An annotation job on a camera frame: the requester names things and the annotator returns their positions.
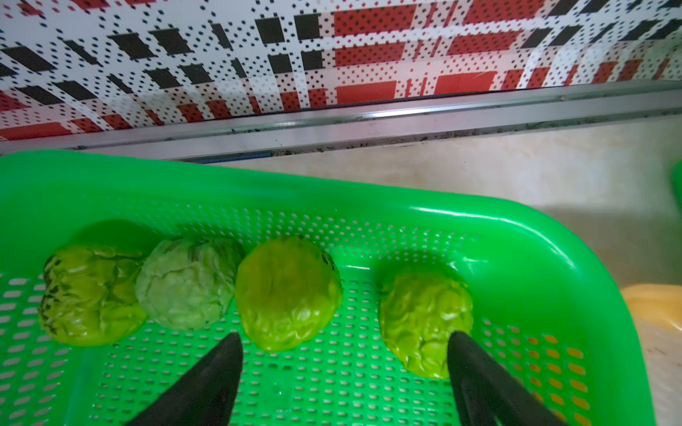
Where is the green basket with apples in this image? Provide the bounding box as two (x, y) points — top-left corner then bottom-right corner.
(1, 151), (655, 425)

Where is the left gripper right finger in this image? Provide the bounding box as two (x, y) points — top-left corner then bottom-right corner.
(447, 331), (564, 426)

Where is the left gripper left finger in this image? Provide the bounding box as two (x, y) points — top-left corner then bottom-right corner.
(129, 332), (243, 425)

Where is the green custard apple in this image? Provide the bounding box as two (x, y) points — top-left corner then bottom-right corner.
(135, 237), (245, 331)

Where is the yellow tray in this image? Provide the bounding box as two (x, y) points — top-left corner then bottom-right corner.
(622, 284), (681, 425)

